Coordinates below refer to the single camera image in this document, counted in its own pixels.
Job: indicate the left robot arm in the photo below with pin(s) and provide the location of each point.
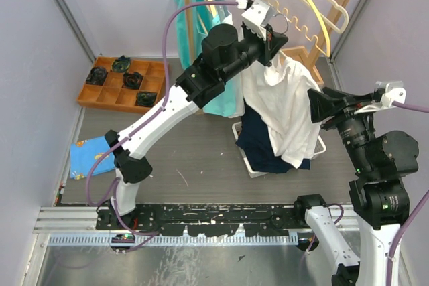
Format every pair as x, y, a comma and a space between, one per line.
131, 145

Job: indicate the rolled dark sock middle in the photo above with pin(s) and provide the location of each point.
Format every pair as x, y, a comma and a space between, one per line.
132, 80

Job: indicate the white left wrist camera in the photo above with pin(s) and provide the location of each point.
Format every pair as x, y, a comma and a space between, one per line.
257, 14

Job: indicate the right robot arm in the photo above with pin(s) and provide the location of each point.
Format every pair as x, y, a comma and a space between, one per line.
378, 196

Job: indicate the navy t shirt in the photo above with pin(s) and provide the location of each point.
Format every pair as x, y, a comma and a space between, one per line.
270, 151

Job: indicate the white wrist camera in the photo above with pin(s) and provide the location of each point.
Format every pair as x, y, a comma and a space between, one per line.
384, 96
257, 14

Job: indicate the rolled dark sock top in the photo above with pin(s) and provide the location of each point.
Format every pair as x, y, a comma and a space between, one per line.
121, 64

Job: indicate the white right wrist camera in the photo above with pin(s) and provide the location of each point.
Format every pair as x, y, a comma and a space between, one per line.
384, 96

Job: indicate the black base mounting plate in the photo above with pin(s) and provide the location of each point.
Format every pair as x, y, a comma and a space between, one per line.
215, 220

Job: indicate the rolled dark sock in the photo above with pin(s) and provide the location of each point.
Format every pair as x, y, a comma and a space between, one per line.
96, 76
132, 80
121, 64
145, 99

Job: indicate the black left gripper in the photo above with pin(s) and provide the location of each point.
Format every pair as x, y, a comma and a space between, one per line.
274, 42

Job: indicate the white slotted cable duct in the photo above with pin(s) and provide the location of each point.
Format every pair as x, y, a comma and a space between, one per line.
125, 240

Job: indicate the white t shirt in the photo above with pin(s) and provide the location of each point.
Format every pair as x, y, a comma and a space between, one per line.
279, 94

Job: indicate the rolled dark sock bottom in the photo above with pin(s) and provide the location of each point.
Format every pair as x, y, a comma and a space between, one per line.
145, 99

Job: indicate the teal hanging t shirt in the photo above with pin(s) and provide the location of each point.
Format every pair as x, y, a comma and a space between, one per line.
208, 50

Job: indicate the blue folded cloth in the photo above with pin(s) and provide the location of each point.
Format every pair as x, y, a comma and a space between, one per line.
84, 154

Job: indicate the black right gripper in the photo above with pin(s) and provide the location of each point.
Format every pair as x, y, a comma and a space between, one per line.
321, 104

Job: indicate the white perforated plastic basket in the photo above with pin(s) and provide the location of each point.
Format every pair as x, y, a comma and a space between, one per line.
236, 129

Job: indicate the rolled dark sock left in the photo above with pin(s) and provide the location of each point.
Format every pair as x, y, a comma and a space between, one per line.
96, 76

